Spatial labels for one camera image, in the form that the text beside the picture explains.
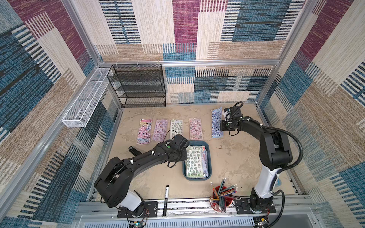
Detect blue penguin sticker sheet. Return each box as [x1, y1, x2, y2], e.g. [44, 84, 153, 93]
[212, 107, 223, 138]

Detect purple sticker sheet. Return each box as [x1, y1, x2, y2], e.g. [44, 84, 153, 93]
[152, 119, 168, 142]

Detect green dinosaur sticker sheet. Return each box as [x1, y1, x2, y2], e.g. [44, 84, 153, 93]
[169, 119, 183, 139]

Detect pink bonbon sticker sheet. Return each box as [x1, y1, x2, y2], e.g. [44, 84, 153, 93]
[189, 118, 203, 140]

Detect pink cat sticker sheet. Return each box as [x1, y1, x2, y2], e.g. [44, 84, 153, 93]
[137, 119, 153, 145]

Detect green frog sticker sheet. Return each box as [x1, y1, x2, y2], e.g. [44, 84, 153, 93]
[185, 146, 206, 179]

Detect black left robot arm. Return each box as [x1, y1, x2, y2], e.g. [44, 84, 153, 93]
[94, 134, 189, 208]

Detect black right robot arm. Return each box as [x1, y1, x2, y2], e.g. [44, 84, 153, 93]
[220, 104, 293, 213]

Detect black marker pen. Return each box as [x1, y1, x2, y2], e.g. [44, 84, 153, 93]
[162, 185, 169, 217]

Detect red pencil cup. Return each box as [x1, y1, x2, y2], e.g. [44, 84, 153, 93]
[210, 186, 233, 211]

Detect black wire shelf rack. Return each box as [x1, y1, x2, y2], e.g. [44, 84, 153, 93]
[107, 64, 167, 108]

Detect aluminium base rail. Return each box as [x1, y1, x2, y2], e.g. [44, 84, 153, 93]
[71, 195, 324, 228]

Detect white wire mesh basket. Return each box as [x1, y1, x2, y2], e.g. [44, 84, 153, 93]
[62, 68, 109, 128]

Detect black corrugated cable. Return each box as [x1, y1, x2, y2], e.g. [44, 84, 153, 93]
[228, 102, 304, 228]

